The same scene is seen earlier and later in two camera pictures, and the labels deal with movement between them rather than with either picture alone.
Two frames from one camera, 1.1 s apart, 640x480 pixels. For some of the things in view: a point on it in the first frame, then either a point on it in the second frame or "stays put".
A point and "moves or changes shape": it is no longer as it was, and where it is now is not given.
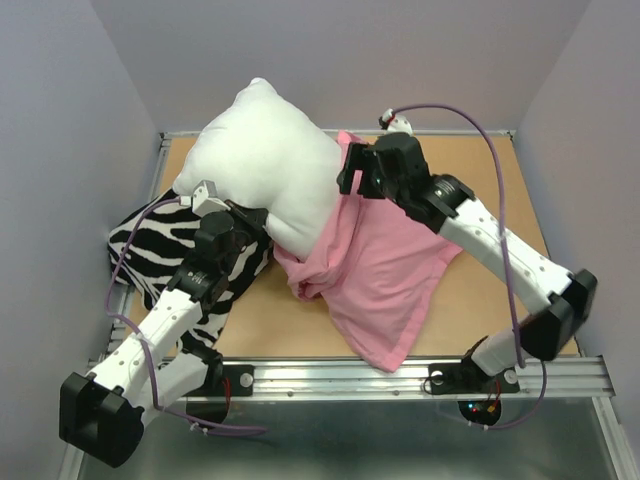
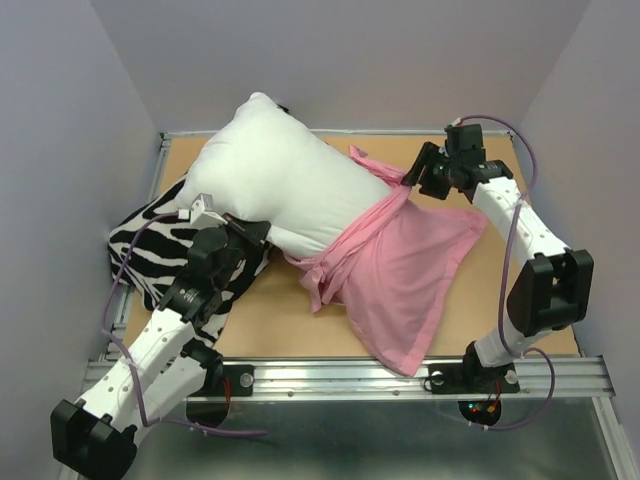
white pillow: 265,152 moves or changes shape
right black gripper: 360,156 → 429,154
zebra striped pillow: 150,248 stays put
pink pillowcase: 376,273 moves or changes shape
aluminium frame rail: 347,379 stays put
